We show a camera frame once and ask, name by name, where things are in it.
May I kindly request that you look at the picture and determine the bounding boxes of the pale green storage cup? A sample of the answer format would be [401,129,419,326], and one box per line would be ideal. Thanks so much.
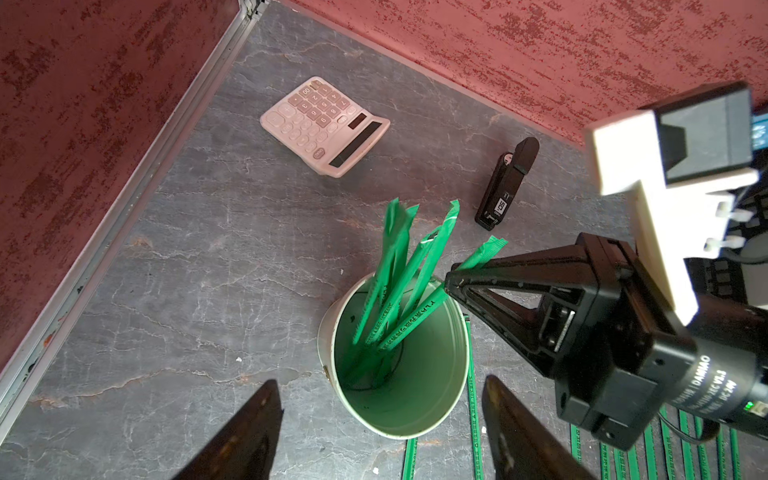
[317,275,470,440]

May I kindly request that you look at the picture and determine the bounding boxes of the black mesh file organizer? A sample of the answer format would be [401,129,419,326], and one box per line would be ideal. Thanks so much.
[685,189,767,310]

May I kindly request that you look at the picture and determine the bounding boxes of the green straw upright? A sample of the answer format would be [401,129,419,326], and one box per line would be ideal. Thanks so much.
[352,198,419,347]

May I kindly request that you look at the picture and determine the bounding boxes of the green straw in cup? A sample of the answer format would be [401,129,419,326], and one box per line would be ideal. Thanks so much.
[377,236,508,352]

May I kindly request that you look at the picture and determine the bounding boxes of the black stapler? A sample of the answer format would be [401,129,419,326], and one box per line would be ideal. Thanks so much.
[475,137,540,231]

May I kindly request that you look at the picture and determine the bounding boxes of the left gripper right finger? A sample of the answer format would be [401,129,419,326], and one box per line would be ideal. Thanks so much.
[482,375,593,479]

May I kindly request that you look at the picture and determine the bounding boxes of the green straw twelfth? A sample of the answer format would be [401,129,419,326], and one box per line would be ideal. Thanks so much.
[464,314,484,480]

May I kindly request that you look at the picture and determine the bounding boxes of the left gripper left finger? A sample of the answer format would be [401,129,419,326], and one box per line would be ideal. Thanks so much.
[174,379,283,480]

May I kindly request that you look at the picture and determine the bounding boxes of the left aluminium corner post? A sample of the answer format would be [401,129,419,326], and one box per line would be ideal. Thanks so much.
[1,1,264,439]

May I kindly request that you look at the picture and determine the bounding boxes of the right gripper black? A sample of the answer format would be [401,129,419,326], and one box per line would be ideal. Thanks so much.
[445,234,767,449]

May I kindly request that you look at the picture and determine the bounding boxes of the green straw eleventh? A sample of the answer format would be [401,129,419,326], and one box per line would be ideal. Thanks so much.
[401,437,418,480]

